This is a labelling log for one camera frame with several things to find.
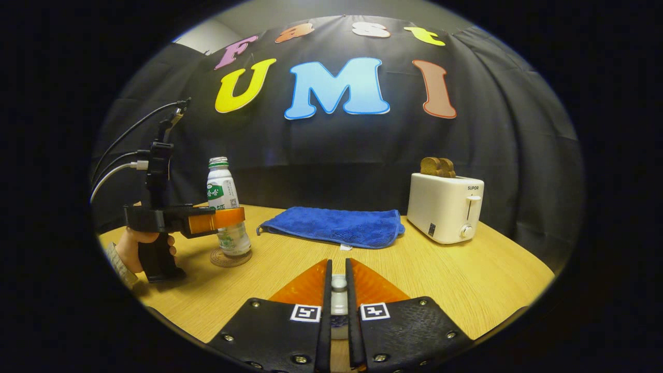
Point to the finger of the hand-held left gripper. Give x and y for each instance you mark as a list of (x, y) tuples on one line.
[(217, 219)]

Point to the clear plastic water bottle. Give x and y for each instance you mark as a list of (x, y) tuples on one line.
[(224, 189)]

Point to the white toaster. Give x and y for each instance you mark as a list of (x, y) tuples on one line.
[(440, 207)]

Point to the blue towel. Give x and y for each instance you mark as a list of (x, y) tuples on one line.
[(331, 225)]

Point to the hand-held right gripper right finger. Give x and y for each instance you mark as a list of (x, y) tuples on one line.
[(355, 336)]

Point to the round brown coaster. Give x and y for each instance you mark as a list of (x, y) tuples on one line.
[(228, 260)]

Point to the black backdrop cloth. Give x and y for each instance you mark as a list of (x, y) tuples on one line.
[(492, 129)]

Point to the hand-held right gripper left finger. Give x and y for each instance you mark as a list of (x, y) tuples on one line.
[(325, 336)]

